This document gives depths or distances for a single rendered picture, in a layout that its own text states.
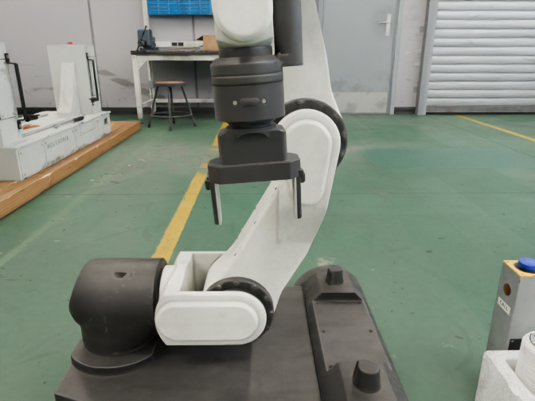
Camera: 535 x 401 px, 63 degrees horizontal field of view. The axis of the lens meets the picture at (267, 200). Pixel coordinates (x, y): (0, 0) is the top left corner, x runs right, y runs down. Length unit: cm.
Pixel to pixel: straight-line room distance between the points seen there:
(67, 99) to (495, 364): 342
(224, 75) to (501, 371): 75
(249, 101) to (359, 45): 517
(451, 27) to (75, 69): 418
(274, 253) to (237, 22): 45
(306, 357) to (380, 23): 508
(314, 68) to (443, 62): 520
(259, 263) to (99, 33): 522
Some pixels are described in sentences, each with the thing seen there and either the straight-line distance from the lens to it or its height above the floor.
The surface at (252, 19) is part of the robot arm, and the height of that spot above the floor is 78.
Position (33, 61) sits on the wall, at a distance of 620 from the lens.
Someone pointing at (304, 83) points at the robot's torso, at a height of 70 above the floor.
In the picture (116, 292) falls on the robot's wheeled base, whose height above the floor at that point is 32.
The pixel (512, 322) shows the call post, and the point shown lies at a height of 20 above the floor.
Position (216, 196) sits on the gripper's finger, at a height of 57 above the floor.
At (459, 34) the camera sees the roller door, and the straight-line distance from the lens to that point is 596.
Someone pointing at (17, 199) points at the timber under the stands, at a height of 4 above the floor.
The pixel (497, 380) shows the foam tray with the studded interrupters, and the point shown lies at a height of 16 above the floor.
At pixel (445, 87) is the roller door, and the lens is 594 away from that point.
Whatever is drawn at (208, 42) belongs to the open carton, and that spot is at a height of 84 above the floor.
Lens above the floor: 75
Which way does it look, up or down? 19 degrees down
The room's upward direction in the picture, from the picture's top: straight up
